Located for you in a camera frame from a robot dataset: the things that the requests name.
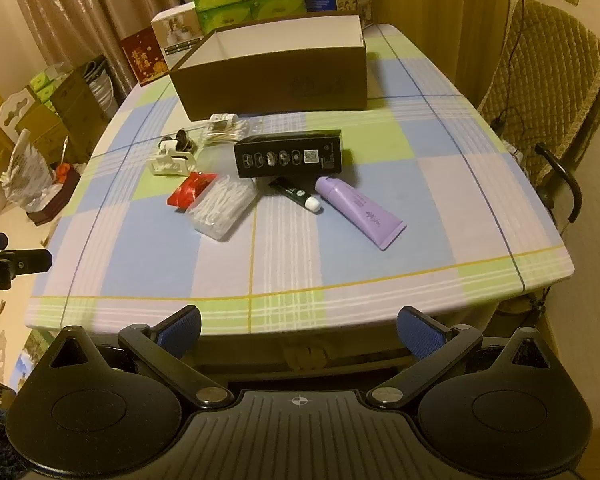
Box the red packet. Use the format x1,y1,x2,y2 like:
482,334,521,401
167,171,218,209

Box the quilted tan chair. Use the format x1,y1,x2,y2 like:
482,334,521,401
477,0,600,201

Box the white claw clip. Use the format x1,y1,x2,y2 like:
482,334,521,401
147,152,199,177

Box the black hair scrunchie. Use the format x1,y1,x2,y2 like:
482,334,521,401
158,129,199,155

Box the large brown storage carton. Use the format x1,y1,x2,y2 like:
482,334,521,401
52,55,113,133

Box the cartoon print sheet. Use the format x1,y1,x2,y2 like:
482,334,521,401
0,285,48,411

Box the purple cream tube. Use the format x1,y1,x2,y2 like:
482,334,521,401
314,175,407,252

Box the dark wooden box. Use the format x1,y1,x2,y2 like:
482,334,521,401
27,162,84,226

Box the cotton swab bag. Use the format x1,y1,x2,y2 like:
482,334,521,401
197,119,251,147

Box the black product box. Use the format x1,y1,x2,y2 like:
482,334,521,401
233,129,343,179

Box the red gift box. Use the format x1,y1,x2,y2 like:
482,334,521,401
120,27,168,86

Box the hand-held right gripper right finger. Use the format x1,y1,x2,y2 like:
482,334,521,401
365,306,551,409

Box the beige curtain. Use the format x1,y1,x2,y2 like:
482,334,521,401
2,0,301,100
372,0,513,106

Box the white photo print box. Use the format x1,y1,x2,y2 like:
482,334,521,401
151,2,203,68

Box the silver foil bag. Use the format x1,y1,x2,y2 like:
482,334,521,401
0,130,56,211

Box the dark green tube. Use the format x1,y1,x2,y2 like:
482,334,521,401
267,178,323,212

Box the brown cardboard box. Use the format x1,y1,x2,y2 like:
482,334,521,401
169,11,370,122

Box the translucent plastic box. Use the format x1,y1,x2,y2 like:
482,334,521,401
185,175,259,241

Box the black chair frame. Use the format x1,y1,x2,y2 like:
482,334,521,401
534,142,583,236

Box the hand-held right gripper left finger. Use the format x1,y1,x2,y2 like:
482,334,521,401
50,305,235,409

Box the olive cardboard box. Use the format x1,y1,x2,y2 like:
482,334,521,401
17,102,71,166

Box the white cut-out cardboard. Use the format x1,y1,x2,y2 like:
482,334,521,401
0,87,37,146

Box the stack of white bowls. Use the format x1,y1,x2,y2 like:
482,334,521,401
87,67,114,111

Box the black charger cable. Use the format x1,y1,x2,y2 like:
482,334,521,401
490,0,556,131

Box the loose green tissue packs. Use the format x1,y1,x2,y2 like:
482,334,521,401
30,62,76,103

